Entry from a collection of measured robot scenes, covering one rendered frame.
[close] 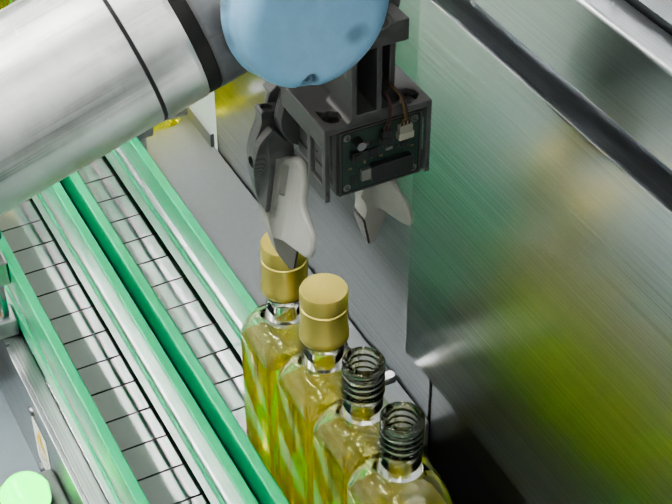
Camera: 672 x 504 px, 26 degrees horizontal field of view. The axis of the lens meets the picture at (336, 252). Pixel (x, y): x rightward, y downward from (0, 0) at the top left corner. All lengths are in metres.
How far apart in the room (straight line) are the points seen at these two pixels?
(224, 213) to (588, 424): 0.64
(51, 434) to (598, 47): 0.66
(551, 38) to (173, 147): 0.79
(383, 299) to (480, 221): 0.30
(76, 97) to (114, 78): 0.02
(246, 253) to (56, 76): 0.88
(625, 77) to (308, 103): 0.18
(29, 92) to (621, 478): 0.52
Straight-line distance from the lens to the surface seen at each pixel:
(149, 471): 1.27
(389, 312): 1.30
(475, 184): 1.02
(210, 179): 1.57
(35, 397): 1.36
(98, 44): 0.61
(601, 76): 0.86
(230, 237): 1.49
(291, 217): 0.91
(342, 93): 0.83
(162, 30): 0.61
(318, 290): 1.00
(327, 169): 0.84
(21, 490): 1.31
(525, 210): 0.97
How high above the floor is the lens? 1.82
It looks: 40 degrees down
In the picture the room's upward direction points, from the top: straight up
